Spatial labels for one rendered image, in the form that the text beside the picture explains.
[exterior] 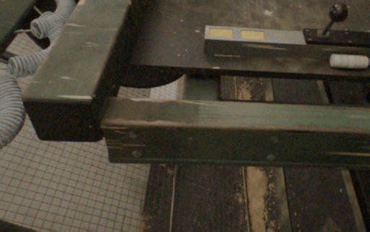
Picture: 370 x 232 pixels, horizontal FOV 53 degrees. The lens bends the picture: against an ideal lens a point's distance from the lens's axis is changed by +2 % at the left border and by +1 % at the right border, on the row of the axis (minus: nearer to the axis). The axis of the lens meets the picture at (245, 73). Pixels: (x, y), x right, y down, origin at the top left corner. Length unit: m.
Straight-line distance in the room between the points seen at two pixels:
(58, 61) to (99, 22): 0.12
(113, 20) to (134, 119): 0.22
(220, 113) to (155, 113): 0.10
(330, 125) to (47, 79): 0.45
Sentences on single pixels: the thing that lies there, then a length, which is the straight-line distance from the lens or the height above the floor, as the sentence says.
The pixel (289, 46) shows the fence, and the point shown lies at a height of 1.55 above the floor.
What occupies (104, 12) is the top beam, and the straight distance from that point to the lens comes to 0.75.
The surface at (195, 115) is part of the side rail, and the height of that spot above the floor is 1.73.
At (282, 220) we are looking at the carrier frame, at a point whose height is 0.79.
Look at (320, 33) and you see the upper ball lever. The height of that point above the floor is 1.51.
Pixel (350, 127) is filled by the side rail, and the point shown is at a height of 1.50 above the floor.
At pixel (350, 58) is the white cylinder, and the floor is 1.44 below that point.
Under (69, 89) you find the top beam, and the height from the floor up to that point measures 1.91.
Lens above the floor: 1.93
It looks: 24 degrees down
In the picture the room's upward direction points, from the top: 62 degrees counter-clockwise
